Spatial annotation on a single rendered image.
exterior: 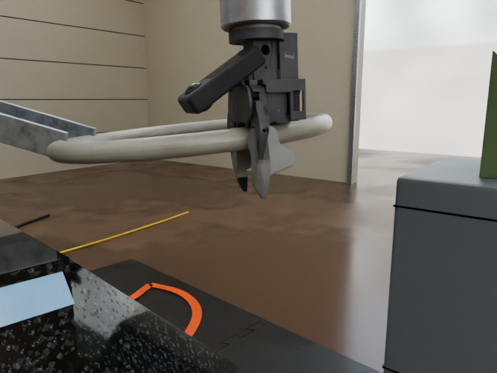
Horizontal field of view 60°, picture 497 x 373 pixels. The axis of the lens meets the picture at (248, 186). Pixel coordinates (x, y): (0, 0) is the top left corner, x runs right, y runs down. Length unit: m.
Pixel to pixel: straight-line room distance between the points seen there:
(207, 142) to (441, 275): 0.57
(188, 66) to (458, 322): 6.20
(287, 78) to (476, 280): 0.54
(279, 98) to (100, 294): 0.32
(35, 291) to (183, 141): 0.23
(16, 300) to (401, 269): 0.72
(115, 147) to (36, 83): 5.95
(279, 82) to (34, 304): 0.37
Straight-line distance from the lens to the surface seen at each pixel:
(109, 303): 0.53
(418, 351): 1.02
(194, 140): 0.55
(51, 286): 0.49
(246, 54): 0.55
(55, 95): 6.63
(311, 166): 5.60
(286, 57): 0.58
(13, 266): 0.51
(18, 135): 0.86
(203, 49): 6.65
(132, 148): 0.57
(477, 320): 0.96
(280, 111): 0.57
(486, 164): 0.96
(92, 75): 6.95
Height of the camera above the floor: 1.00
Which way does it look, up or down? 11 degrees down
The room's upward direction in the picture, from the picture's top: straight up
